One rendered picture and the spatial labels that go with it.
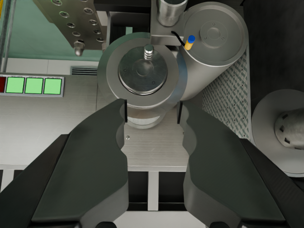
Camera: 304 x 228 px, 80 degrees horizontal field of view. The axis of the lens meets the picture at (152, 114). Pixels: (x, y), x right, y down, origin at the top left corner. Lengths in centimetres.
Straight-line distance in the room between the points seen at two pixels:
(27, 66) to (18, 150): 303
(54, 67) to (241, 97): 329
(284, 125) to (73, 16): 54
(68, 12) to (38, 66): 305
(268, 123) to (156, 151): 36
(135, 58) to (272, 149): 26
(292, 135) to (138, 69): 25
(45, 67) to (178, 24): 332
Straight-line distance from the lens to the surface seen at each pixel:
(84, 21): 60
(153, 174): 63
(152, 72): 29
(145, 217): 66
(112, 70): 30
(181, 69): 31
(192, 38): 25
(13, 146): 73
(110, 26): 36
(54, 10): 60
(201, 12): 38
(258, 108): 35
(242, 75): 37
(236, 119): 37
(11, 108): 75
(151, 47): 27
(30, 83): 73
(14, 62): 382
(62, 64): 346
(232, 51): 36
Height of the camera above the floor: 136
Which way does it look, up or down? 8 degrees down
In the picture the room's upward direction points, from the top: 179 degrees counter-clockwise
